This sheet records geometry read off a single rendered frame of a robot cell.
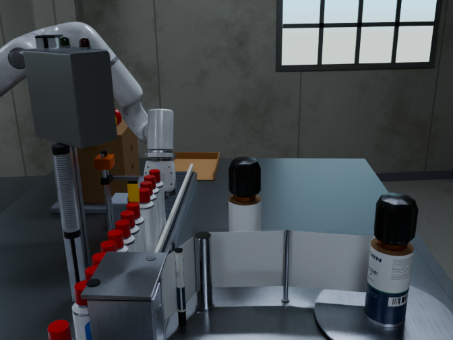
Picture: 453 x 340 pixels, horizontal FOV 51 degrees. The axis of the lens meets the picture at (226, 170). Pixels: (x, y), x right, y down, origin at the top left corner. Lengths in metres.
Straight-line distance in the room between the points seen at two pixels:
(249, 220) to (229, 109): 2.89
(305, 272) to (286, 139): 3.13
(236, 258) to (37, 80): 0.59
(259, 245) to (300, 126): 3.16
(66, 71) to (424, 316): 0.93
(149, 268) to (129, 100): 0.77
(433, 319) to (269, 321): 0.36
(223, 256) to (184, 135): 3.06
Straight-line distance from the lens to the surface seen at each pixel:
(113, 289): 0.77
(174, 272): 1.05
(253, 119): 4.13
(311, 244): 1.12
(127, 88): 1.48
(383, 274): 1.07
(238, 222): 1.25
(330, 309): 1.16
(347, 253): 1.13
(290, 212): 1.77
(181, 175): 2.01
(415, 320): 1.18
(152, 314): 0.77
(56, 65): 1.00
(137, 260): 0.84
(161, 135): 1.51
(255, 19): 4.03
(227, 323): 1.12
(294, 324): 1.12
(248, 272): 1.15
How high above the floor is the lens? 1.56
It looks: 19 degrees down
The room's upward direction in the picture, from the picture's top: 1 degrees counter-clockwise
